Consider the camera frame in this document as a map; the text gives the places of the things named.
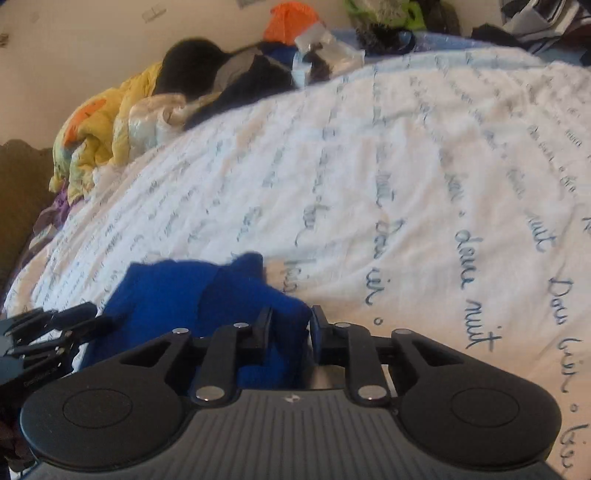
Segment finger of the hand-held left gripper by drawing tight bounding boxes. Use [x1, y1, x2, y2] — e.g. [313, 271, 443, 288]
[10, 316, 116, 361]
[1, 302, 98, 341]

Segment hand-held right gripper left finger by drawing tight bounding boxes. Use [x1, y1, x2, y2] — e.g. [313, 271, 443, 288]
[119, 305, 274, 407]

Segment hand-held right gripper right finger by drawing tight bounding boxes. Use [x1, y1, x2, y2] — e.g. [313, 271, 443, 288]
[308, 304, 467, 407]

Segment blue knitted sweater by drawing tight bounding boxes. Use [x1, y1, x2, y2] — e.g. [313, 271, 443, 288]
[81, 251, 315, 391]

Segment pile of dark clothes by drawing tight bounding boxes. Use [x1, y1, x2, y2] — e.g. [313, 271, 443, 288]
[471, 0, 591, 52]

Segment purple cloth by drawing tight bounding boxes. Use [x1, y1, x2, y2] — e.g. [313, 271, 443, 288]
[32, 191, 75, 241]

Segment brown headboard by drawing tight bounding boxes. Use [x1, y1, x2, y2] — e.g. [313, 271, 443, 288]
[0, 141, 58, 296]

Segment yellow printed quilt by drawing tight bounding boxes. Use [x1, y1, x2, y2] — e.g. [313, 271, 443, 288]
[48, 62, 222, 205]

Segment white script-printed bed sheet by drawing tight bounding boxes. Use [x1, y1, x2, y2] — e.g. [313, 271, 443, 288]
[2, 44, 591, 480]

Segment black cloth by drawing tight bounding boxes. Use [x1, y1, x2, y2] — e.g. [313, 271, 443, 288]
[185, 53, 298, 131]

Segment grey cloth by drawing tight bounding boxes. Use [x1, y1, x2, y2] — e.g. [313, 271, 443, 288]
[215, 46, 259, 90]

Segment small blue cloth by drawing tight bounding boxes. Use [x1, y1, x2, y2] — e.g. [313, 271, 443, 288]
[265, 43, 297, 71]

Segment orange plastic bag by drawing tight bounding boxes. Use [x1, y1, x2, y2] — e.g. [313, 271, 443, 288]
[263, 1, 320, 46]

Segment light blue bed sheet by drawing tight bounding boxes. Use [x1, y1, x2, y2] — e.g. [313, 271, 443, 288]
[323, 28, 568, 70]

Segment green and black items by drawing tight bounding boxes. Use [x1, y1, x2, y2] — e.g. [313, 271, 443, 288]
[344, 0, 426, 28]

